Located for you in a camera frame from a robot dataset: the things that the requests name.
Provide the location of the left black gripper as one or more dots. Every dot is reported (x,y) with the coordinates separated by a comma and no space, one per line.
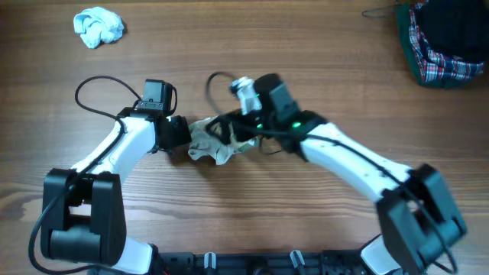
(182,134)

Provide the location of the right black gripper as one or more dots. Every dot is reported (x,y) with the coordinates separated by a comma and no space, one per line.
(234,127)

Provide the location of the white and beige cloth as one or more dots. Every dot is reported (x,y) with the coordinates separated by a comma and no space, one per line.
(203,144)

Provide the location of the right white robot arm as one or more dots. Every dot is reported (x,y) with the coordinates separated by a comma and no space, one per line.
(417,214)

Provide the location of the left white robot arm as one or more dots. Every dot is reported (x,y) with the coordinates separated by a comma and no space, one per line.
(83,214)

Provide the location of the crumpled light blue sock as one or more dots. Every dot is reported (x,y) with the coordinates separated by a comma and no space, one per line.
(98,25)

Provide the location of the plaid lined green basket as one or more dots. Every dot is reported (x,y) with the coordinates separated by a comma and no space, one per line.
(445,42)

